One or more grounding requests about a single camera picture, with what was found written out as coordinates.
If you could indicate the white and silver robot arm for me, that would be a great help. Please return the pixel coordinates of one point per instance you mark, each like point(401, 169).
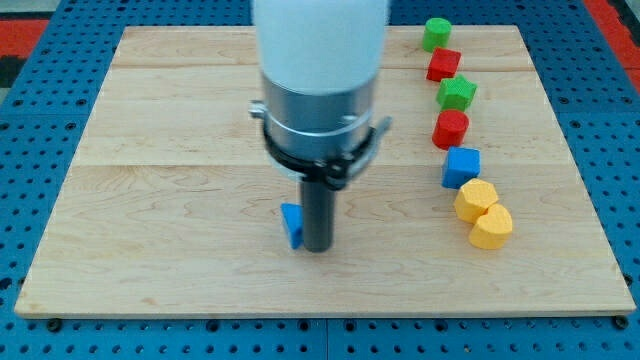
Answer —
point(319, 60)

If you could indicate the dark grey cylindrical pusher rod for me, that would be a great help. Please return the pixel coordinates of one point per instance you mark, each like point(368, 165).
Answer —
point(318, 205)

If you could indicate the blue triangle block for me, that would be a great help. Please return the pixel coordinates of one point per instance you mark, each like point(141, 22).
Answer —
point(292, 223)

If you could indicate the red cube block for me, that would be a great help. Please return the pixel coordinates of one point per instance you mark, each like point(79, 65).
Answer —
point(443, 64)

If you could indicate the green cylinder block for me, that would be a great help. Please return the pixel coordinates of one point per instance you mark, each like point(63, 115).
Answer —
point(437, 31)

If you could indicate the green star block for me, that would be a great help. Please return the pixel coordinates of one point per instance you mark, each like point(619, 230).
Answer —
point(456, 93)

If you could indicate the blue cube block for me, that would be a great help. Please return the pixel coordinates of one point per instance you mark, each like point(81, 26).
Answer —
point(460, 165)

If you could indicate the yellow heart block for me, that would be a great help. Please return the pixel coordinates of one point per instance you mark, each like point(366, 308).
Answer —
point(492, 229)

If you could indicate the light wooden board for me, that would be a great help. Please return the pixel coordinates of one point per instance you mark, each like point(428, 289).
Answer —
point(171, 209)

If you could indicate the red cylinder block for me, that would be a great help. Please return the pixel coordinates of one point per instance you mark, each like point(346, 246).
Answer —
point(450, 129)

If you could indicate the yellow hexagon block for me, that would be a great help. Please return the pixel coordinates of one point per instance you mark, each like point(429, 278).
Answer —
point(473, 199)

